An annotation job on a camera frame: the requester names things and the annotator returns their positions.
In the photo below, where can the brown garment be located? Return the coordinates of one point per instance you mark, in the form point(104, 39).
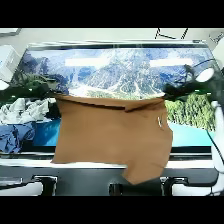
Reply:
point(110, 136)

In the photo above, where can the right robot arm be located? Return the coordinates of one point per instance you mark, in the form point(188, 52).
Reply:
point(204, 75)

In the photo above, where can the black garment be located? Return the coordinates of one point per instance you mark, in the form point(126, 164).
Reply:
point(53, 110)

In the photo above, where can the white garment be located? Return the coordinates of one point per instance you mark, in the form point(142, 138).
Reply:
point(20, 110)

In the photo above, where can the blue garment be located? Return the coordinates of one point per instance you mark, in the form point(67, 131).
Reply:
point(13, 136)

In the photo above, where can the silver frame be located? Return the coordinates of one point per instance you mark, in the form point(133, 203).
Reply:
point(83, 164)

